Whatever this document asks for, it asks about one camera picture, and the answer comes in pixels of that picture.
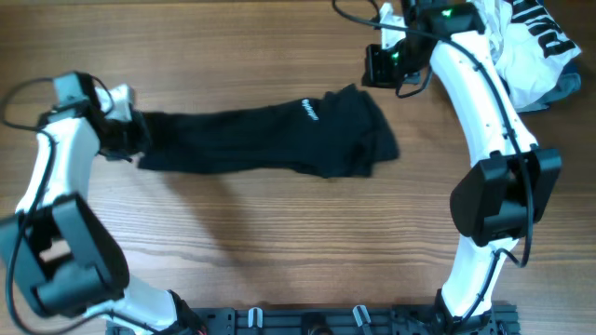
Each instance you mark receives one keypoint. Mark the light blue denim jeans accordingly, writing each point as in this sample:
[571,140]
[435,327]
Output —
[566,85]

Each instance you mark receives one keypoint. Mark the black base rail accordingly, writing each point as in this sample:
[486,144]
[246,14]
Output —
[397,320]

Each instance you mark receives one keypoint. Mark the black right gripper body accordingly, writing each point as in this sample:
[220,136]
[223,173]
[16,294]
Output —
[393,63]

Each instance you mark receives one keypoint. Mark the white printed t-shirt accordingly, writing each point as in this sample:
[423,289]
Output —
[528,47]

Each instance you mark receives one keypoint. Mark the black shorts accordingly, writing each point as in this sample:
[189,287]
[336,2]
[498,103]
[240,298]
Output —
[340,135]

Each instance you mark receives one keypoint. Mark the dark blue garment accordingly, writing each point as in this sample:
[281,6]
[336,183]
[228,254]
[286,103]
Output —
[570,71]

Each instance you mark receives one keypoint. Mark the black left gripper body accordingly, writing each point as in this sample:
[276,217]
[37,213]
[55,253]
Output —
[131,138]

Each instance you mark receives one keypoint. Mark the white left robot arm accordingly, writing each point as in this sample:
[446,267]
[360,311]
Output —
[60,256]

